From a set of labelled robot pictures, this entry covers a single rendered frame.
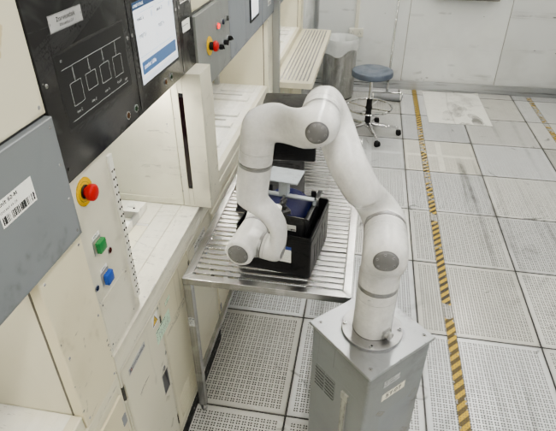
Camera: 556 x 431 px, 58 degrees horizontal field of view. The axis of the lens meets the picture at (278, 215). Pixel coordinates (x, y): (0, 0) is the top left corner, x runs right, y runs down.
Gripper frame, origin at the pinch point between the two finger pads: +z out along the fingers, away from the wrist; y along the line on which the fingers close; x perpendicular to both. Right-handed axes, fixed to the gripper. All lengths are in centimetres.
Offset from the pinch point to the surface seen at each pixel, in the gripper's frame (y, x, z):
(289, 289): 8.1, -29.9, -9.0
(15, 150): -22, 49, -73
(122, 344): -26, -19, -56
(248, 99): -60, -17, 131
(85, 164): -25, 36, -54
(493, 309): 94, -107, 91
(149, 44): -31, 51, -12
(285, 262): 4.3, -24.4, -1.5
